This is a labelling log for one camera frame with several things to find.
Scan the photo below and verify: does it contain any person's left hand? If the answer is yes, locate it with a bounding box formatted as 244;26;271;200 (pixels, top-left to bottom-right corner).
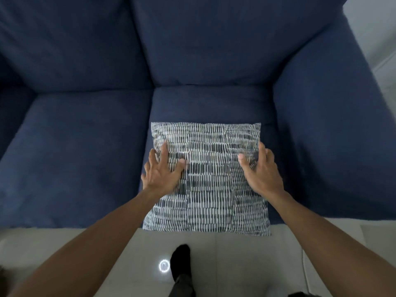
141;141;187;200

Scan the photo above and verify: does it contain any person's black sock foot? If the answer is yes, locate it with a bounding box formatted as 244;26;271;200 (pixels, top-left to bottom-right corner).
170;244;191;282

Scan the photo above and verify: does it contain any person's right forearm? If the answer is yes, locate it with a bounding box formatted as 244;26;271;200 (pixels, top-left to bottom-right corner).
267;190;396;297

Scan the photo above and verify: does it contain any dark blue sofa back cushion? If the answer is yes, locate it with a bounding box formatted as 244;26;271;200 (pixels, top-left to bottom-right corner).
129;0;350;87
0;0;153;93

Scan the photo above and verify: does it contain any person's right hand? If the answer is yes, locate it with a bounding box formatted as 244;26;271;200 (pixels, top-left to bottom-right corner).
238;141;285;199

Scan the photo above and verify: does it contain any person's left forearm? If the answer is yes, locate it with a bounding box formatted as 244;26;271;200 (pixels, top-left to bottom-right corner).
9;188;161;297

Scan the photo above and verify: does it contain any black white patterned throw pillow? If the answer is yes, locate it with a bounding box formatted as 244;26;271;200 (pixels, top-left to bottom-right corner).
142;122;272;237

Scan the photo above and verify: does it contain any person's grey trouser leg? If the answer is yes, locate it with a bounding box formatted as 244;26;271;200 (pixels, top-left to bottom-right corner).
168;273;196;297

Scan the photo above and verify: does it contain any dark blue fabric sofa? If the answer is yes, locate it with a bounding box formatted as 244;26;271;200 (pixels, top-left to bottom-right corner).
0;0;396;229

